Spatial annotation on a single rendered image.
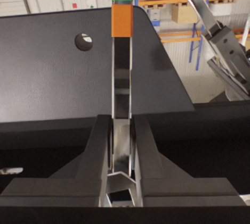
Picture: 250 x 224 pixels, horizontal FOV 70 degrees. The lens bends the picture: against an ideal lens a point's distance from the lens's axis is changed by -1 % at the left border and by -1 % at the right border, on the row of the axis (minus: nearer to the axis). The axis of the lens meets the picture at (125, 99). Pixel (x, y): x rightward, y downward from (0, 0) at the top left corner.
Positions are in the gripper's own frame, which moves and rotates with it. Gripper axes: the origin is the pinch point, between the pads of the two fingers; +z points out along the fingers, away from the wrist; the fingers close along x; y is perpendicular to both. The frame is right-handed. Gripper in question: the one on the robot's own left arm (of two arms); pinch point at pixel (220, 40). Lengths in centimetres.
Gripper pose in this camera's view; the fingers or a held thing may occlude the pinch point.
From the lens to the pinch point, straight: 28.8
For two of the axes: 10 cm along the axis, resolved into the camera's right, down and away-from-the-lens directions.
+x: 1.9, 6.6, -7.2
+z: -6.8, -4.4, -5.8
